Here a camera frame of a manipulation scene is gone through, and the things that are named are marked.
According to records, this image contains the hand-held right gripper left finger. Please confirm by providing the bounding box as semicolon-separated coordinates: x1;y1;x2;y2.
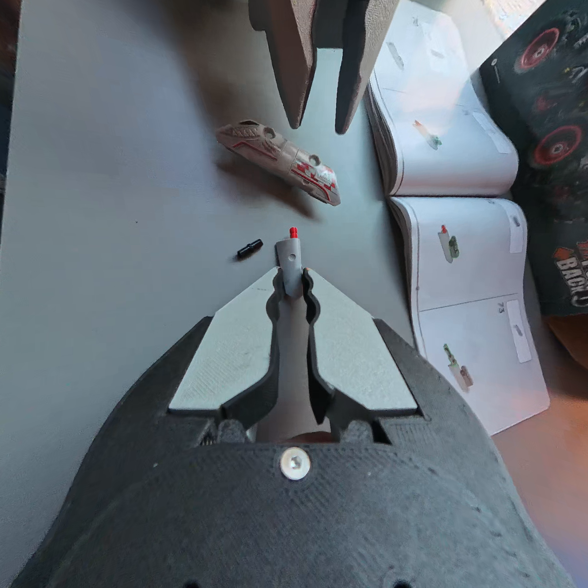
168;266;282;431

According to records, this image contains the dark lego set box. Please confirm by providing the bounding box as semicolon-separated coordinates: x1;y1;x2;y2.
480;0;588;318

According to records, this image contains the short grey lego beam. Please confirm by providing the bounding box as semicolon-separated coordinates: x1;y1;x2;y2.
275;239;305;299

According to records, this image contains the grey printed lego panel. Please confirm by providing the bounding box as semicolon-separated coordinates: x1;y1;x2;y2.
216;120;341;207

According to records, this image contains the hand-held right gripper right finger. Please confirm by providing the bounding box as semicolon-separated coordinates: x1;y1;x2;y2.
301;268;420;440

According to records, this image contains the white instruction booklet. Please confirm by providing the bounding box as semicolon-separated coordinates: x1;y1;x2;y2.
365;0;551;436

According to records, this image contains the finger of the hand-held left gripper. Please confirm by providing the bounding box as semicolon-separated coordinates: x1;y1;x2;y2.
249;0;319;130
335;0;400;135

